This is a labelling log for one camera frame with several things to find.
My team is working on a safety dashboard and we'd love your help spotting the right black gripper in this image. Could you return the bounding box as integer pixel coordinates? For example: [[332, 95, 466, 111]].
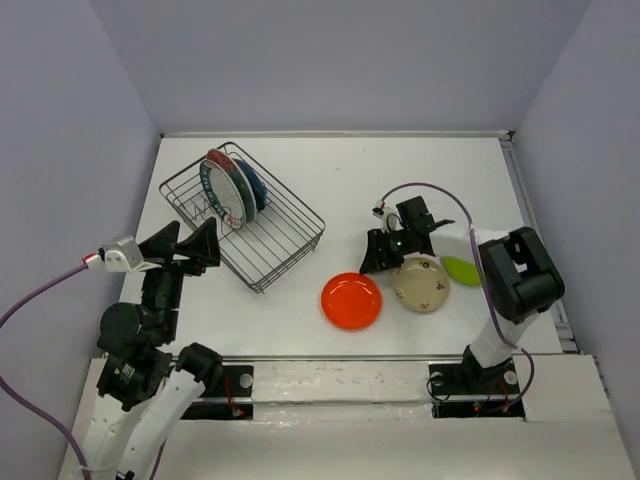
[[359, 227, 415, 275]]

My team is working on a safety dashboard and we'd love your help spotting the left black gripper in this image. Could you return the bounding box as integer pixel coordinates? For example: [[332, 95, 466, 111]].
[[137, 213, 223, 338]]

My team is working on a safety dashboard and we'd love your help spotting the beige plate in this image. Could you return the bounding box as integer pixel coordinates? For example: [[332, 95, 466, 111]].
[[391, 257, 450, 314]]

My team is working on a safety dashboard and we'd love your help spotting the orange plate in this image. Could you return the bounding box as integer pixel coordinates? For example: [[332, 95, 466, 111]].
[[320, 272, 382, 331]]

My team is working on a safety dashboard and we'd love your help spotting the white plate teal rim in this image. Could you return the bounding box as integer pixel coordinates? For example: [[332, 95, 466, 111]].
[[199, 160, 246, 230]]

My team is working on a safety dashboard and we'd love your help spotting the green plate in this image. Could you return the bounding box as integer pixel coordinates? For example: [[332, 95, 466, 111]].
[[441, 257, 481, 287]]

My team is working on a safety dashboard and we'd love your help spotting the wire dish rack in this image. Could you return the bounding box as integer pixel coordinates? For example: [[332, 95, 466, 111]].
[[159, 142, 326, 293]]

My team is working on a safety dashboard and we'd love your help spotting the dark blue leaf plate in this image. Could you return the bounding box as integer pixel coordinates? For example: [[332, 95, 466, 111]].
[[236, 159, 268, 211]]

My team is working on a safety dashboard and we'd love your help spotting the red teal flower plate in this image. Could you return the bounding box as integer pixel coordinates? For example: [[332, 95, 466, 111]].
[[206, 149, 257, 225]]

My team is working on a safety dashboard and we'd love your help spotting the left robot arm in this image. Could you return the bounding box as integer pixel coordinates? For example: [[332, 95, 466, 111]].
[[69, 218, 223, 479]]

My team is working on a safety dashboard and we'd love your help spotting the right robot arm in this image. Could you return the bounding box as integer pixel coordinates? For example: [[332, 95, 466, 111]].
[[360, 197, 565, 392]]

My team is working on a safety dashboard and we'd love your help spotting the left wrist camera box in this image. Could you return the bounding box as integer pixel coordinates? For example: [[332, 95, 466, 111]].
[[83, 236, 153, 273]]

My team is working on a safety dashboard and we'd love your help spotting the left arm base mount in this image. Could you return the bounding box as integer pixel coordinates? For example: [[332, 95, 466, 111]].
[[181, 364, 254, 421]]

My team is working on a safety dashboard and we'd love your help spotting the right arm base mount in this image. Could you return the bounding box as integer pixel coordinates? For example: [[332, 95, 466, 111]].
[[425, 348, 525, 419]]

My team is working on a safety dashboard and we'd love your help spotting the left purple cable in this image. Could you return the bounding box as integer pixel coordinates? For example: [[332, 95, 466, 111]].
[[0, 262, 166, 480]]

